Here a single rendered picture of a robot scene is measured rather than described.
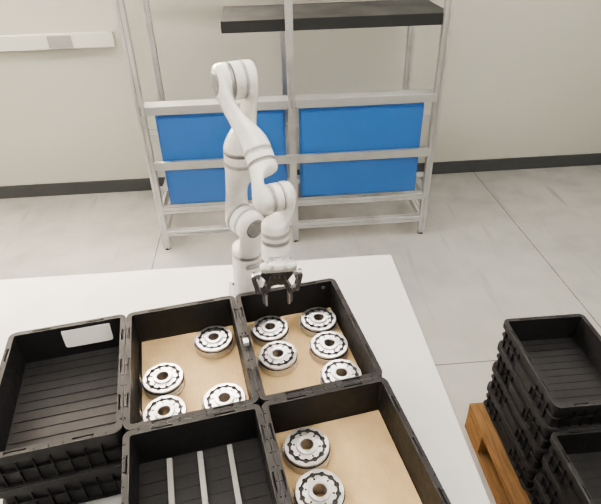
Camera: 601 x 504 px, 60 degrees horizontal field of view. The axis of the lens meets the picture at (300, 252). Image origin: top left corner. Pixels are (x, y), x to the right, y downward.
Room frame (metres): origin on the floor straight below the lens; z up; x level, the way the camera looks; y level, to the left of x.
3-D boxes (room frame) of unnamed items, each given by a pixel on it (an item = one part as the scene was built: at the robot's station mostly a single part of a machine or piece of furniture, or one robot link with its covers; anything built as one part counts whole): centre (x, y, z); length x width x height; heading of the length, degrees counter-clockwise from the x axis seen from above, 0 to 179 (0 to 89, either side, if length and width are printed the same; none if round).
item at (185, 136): (2.86, 0.43, 0.60); 0.72 x 0.03 x 0.56; 94
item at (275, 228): (1.12, 0.05, 1.23); 0.09 x 0.07 x 0.15; 117
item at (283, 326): (1.11, 0.09, 0.86); 0.10 x 0.10 x 0.01
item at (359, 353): (1.02, 0.00, 0.87); 0.40 x 0.30 x 0.11; 13
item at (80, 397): (0.88, 0.58, 0.87); 0.40 x 0.30 x 0.11; 13
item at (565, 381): (1.22, -0.89, 0.37); 0.40 x 0.30 x 0.45; 4
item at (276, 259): (1.09, 0.06, 1.13); 0.11 x 0.09 x 0.06; 7
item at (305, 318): (1.14, -0.05, 0.86); 0.10 x 0.10 x 0.01
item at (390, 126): (2.91, -0.37, 0.60); 0.72 x 0.03 x 0.56; 94
